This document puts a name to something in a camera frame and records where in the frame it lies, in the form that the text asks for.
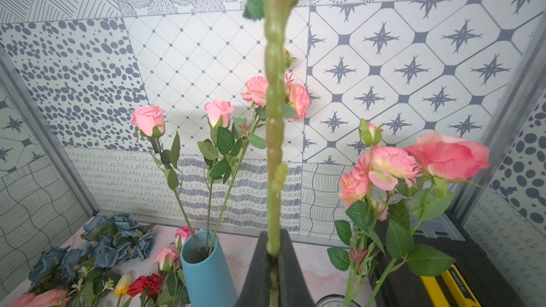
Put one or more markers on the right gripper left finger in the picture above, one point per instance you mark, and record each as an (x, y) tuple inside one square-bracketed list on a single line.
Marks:
[(256, 288)]

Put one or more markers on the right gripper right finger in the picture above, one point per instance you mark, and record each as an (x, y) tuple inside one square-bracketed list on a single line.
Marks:
[(293, 288)]

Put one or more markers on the pink peony flower stem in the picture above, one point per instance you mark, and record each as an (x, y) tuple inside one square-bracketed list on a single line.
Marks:
[(255, 93)]

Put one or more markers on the large pink rose stem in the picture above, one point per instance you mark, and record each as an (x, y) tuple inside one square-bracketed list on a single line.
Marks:
[(443, 160)]

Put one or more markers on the clear glass vase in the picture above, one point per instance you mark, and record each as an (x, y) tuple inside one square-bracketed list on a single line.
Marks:
[(335, 300)]

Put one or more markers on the blue cylindrical vase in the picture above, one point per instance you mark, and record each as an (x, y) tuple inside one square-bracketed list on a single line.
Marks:
[(206, 272)]

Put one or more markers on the bunch of artificial flowers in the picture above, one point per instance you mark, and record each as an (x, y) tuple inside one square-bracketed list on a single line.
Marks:
[(116, 265)]

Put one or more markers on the black toolbox yellow latch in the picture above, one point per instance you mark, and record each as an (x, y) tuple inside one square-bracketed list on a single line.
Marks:
[(472, 280)]

